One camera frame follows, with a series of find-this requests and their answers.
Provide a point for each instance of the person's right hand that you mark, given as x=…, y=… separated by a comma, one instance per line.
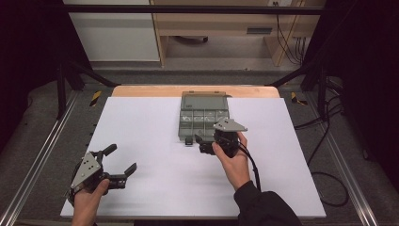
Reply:
x=236, y=169

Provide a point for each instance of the black horizontal frame bar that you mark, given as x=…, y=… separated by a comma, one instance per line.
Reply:
x=188, y=9

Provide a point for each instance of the white cabinet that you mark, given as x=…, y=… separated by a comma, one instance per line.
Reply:
x=116, y=37

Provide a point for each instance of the transparent grey compartment box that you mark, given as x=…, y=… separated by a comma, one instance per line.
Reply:
x=200, y=109

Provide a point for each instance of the dark curtain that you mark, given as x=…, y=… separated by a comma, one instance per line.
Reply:
x=28, y=62
x=367, y=78

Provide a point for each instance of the aluminium floor rail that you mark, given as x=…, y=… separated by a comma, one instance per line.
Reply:
x=348, y=175
x=37, y=157

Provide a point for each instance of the yellow black tape marker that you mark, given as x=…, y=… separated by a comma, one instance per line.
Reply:
x=95, y=98
x=296, y=99

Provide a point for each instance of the black frame stand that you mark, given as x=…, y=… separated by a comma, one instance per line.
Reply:
x=61, y=91
x=321, y=84

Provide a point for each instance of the white table sheet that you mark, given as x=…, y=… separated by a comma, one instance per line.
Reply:
x=150, y=163

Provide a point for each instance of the person's left hand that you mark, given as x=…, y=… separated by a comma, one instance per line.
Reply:
x=87, y=202

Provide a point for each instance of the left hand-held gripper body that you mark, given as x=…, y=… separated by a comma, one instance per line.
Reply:
x=86, y=171

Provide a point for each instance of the light wooden desk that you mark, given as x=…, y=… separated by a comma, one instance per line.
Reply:
x=219, y=25

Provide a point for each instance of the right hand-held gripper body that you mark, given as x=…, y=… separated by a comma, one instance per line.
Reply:
x=229, y=141

